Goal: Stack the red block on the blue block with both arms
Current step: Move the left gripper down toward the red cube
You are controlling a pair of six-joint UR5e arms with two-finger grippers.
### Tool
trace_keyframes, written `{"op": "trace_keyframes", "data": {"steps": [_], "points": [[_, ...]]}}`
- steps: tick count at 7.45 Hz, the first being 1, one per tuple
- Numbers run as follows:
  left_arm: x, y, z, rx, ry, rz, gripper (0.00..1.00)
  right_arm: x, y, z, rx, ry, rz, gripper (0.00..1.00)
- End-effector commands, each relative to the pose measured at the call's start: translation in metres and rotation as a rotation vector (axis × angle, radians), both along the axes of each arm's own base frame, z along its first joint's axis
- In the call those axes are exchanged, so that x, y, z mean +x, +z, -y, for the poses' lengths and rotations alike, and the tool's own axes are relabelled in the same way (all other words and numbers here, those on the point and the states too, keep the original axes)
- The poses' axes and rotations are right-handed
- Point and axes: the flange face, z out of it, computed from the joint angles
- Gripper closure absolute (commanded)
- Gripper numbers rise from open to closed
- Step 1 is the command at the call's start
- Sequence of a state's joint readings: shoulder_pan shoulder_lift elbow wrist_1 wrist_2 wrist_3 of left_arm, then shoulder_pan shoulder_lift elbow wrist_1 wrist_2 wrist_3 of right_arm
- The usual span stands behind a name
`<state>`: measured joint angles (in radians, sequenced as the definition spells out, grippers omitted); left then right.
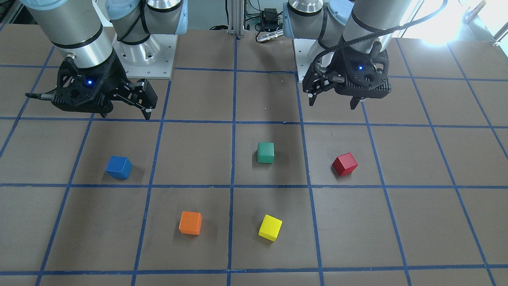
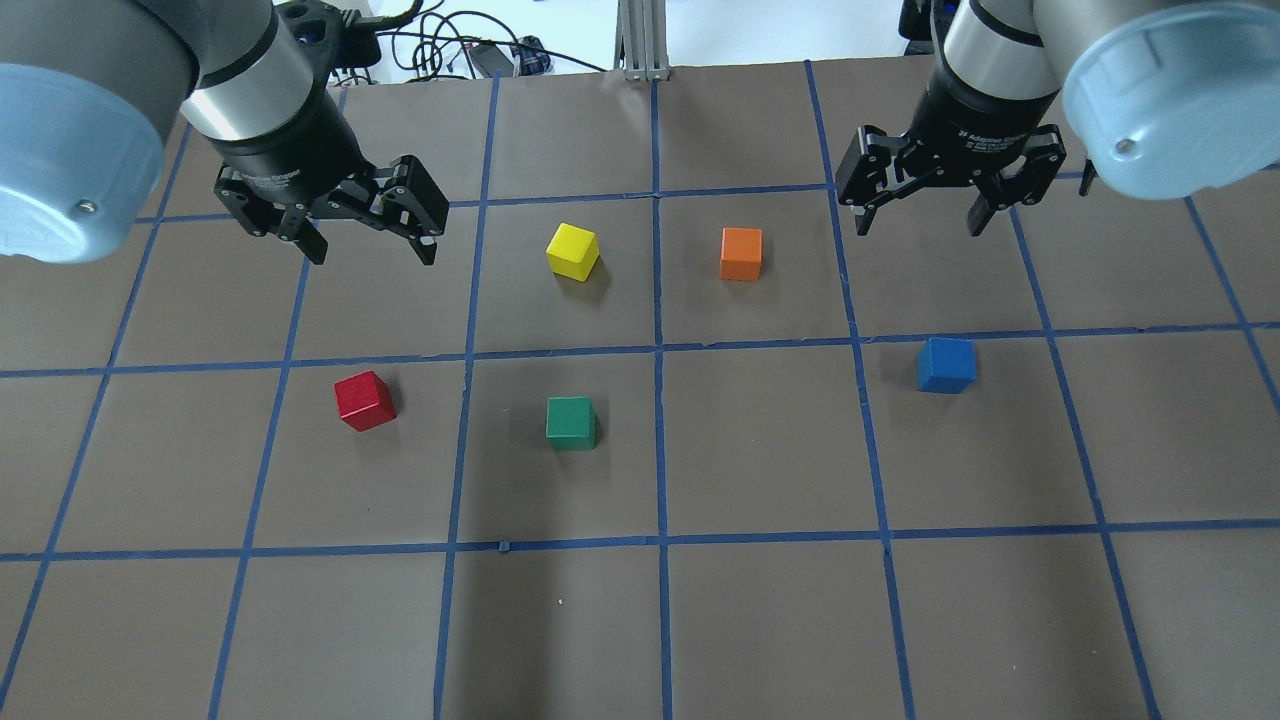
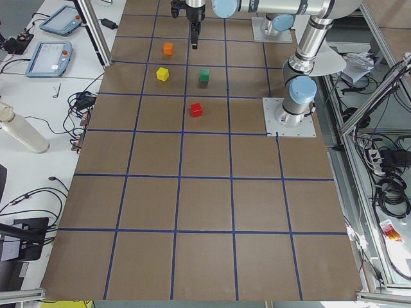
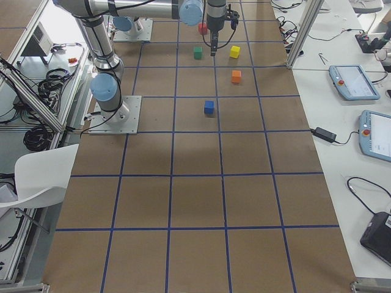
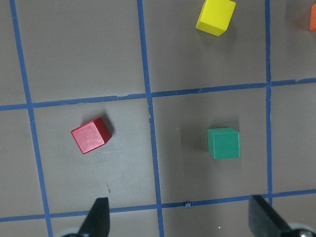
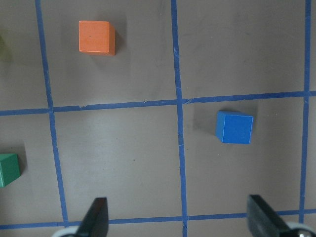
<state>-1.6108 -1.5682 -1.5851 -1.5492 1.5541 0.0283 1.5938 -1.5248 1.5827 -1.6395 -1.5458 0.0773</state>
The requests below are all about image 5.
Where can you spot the orange wooden block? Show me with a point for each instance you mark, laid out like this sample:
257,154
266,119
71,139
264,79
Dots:
312,25

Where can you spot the green wooden block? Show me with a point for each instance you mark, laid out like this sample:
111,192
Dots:
223,143

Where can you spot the red wooden block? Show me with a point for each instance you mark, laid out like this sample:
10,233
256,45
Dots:
91,135

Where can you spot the yellow wooden block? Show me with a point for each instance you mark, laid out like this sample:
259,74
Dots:
215,16

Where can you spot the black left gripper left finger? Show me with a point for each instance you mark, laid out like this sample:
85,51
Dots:
97,221

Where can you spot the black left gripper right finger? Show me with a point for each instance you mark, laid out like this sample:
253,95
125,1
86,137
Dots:
264,221

